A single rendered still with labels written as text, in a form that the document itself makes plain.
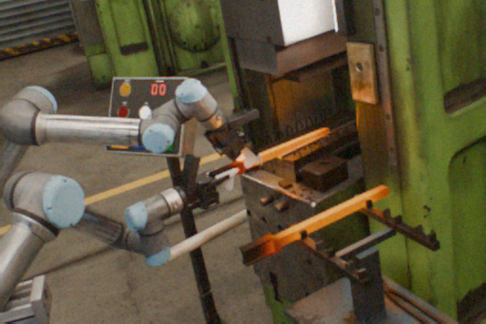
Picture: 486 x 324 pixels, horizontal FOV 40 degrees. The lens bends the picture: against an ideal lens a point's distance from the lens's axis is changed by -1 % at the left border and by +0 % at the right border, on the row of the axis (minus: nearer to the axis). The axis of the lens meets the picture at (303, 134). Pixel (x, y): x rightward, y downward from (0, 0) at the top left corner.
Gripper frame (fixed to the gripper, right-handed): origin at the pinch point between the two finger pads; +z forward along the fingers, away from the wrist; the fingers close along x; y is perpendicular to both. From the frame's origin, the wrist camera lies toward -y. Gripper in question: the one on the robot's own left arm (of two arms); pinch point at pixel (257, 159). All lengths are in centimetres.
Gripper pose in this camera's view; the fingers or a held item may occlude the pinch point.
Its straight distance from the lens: 206.7
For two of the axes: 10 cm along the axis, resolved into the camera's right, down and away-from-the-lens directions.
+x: 6.5, 2.0, -7.3
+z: 4.9, 6.3, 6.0
